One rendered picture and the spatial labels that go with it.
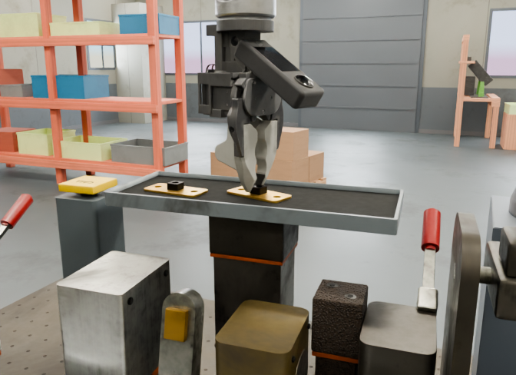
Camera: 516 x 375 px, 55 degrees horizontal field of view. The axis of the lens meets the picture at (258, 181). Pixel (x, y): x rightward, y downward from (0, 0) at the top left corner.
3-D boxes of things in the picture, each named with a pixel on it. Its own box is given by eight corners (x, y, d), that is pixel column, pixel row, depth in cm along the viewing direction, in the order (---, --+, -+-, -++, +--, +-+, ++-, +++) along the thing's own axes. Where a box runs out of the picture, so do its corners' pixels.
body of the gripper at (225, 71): (236, 114, 70) (235, 24, 67) (285, 118, 65) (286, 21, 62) (196, 118, 64) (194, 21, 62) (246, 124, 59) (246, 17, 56)
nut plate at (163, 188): (142, 190, 67) (141, 181, 67) (160, 184, 71) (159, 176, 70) (193, 197, 64) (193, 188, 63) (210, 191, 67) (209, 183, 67)
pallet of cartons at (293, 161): (198, 194, 524) (196, 127, 508) (235, 176, 606) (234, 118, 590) (306, 205, 480) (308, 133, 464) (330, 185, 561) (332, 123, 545)
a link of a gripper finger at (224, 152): (223, 186, 68) (225, 117, 66) (256, 193, 64) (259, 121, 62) (206, 188, 65) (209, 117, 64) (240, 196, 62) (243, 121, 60)
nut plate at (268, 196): (225, 192, 66) (225, 184, 66) (243, 187, 69) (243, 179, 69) (275, 204, 61) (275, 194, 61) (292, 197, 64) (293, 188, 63)
